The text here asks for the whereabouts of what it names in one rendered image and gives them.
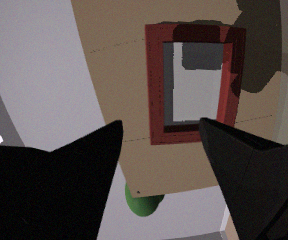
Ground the brown flat board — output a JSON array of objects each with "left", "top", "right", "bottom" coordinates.
[{"left": 71, "top": 0, "right": 283, "bottom": 199}]

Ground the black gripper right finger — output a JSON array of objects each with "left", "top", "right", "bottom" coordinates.
[{"left": 199, "top": 117, "right": 288, "bottom": 240}]

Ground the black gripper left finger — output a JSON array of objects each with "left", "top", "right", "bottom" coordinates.
[{"left": 0, "top": 120, "right": 124, "bottom": 240}]

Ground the dark red picture frame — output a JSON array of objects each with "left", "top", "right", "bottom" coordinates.
[{"left": 144, "top": 24, "right": 247, "bottom": 145}]

